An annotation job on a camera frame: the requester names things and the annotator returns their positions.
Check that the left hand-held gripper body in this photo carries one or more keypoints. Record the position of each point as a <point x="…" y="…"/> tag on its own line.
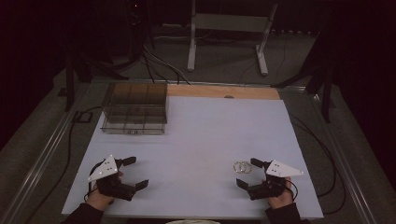
<point x="112" y="186"/>

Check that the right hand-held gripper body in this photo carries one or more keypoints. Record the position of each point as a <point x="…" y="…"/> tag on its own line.
<point x="271" y="188"/>

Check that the person's right hand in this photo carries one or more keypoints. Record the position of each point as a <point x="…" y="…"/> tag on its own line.
<point x="284" y="200"/>

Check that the person's left hand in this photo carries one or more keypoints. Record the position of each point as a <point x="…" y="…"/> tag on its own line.
<point x="99" y="200"/>

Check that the transparent drawer box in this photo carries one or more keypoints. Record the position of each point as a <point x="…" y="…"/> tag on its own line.
<point x="137" y="118"/>

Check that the white table mat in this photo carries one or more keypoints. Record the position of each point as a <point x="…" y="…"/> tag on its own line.
<point x="193" y="149"/>

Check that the black floor socket plate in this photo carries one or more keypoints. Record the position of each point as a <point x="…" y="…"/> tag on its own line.
<point x="83" y="117"/>

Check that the black stand legs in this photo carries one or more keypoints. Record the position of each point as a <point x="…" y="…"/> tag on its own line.
<point x="71" y="81"/>
<point x="325" y="81"/>

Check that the white metal stand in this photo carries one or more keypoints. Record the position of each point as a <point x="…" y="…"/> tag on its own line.
<point x="230" y="22"/>

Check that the metal floor rail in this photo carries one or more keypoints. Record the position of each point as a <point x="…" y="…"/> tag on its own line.
<point x="345" y="161"/>
<point x="40" y="155"/>

